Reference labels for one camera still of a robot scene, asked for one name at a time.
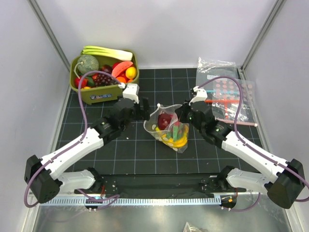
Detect olive green plastic bin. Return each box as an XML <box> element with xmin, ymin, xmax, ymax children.
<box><xmin>69</xmin><ymin>50</ymin><xmax>139</xmax><ymax>104</ymax></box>

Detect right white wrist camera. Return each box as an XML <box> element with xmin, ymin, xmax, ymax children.
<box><xmin>189</xmin><ymin>86</ymin><xmax>208</xmax><ymax>105</ymax></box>

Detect watermelon slice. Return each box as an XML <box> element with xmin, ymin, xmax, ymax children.
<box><xmin>112</xmin><ymin>61</ymin><xmax>133</xmax><ymax>77</ymax></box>

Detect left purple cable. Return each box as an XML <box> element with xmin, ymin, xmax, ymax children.
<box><xmin>24</xmin><ymin>71</ymin><xmax>126</xmax><ymax>208</ymax></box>

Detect orange fruit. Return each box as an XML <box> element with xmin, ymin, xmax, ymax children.
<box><xmin>116</xmin><ymin>73</ymin><xmax>128</xmax><ymax>83</ymax></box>

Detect purple grapes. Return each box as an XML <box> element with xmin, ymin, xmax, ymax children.
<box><xmin>92</xmin><ymin>73</ymin><xmax>117</xmax><ymax>87</ymax></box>

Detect dark red apple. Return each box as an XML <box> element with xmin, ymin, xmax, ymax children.
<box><xmin>157</xmin><ymin>113</ymin><xmax>172</xmax><ymax>131</ymax></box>

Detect pink zipper bag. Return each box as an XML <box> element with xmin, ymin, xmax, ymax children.
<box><xmin>207</xmin><ymin>99</ymin><xmax>258</xmax><ymax>127</ymax></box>

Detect yellow banana bunch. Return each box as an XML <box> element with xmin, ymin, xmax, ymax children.
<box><xmin>155</xmin><ymin>125</ymin><xmax>189</xmax><ymax>148</ymax></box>

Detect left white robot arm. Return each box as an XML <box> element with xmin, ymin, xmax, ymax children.
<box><xmin>24</xmin><ymin>97</ymin><xmax>150</xmax><ymax>203</ymax></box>

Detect orange blue zipper bag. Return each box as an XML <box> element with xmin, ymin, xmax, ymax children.
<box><xmin>203</xmin><ymin>78</ymin><xmax>255</xmax><ymax>111</ymax></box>

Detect black grid mat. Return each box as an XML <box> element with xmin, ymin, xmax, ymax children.
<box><xmin>45</xmin><ymin>68</ymin><xmax>267</xmax><ymax>176</ymax></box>

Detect white cable duct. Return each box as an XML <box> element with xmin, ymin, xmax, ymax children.
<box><xmin>41</xmin><ymin>196</ymin><xmax>221</xmax><ymax>206</ymax></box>

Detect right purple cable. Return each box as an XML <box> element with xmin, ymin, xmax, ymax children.
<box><xmin>193</xmin><ymin>76</ymin><xmax>309</xmax><ymax>203</ymax></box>

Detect yellow lemon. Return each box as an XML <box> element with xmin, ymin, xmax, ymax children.
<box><xmin>126</xmin><ymin>66</ymin><xmax>137</xmax><ymax>79</ymax></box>

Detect dotted zip top bag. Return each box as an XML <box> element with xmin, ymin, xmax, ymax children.
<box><xmin>143</xmin><ymin>104</ymin><xmax>189</xmax><ymax>153</ymax></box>

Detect pink dragon fruit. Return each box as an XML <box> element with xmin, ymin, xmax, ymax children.
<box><xmin>171</xmin><ymin>121</ymin><xmax>184</xmax><ymax>142</ymax></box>

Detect clear crumpled bag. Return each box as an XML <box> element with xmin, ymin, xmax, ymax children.
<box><xmin>196</xmin><ymin>57</ymin><xmax>238</xmax><ymax>85</ymax></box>

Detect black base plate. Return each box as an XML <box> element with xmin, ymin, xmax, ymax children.
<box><xmin>78</xmin><ymin>174</ymin><xmax>246</xmax><ymax>198</ymax></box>

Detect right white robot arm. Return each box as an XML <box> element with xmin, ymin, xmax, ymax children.
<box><xmin>175</xmin><ymin>101</ymin><xmax>306</xmax><ymax>209</ymax></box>

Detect red strawberry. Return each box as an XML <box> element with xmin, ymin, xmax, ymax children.
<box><xmin>74</xmin><ymin>77</ymin><xmax>87</xmax><ymax>88</ymax></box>

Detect green white leek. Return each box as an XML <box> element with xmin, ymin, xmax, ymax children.
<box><xmin>81</xmin><ymin>45</ymin><xmax>133</xmax><ymax>61</ymax></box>

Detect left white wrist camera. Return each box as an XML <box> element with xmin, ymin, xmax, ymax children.
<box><xmin>123</xmin><ymin>83</ymin><xmax>139</xmax><ymax>104</ymax></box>

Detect purple cable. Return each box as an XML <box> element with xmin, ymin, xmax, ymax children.
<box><xmin>24</xmin><ymin>71</ymin><xmax>126</xmax><ymax>208</ymax></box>
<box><xmin>193</xmin><ymin>76</ymin><xmax>309</xmax><ymax>203</ymax></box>

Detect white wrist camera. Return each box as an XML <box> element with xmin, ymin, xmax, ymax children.
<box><xmin>123</xmin><ymin>83</ymin><xmax>139</xmax><ymax>104</ymax></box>
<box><xmin>189</xmin><ymin>86</ymin><xmax>208</xmax><ymax>105</ymax></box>

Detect green melon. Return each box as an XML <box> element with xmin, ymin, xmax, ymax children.
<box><xmin>77</xmin><ymin>55</ymin><xmax>99</xmax><ymax>74</ymax></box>

